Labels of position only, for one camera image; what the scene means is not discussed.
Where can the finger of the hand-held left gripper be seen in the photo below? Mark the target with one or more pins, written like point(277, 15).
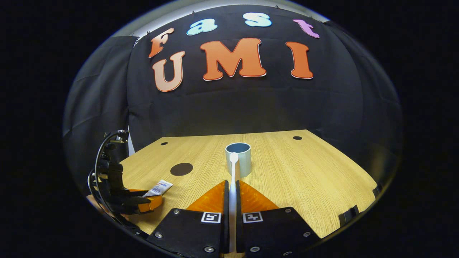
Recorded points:
point(134, 192)
point(152, 204)

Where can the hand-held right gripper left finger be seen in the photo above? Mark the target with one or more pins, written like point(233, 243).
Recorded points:
point(193, 229)

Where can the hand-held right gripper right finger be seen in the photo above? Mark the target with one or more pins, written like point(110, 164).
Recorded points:
point(272, 233)

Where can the white toothpaste tube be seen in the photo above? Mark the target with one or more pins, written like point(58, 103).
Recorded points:
point(159, 187)

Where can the dark brown round coaster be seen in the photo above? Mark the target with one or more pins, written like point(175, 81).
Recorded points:
point(181, 169)

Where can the white toothbrush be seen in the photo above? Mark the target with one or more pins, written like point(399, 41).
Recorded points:
point(233, 200)

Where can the black desk edge clamp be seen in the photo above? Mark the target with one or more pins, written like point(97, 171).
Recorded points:
point(348, 215)
point(376, 190)

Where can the black backdrop cloth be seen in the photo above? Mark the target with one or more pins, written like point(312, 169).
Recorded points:
point(251, 107)

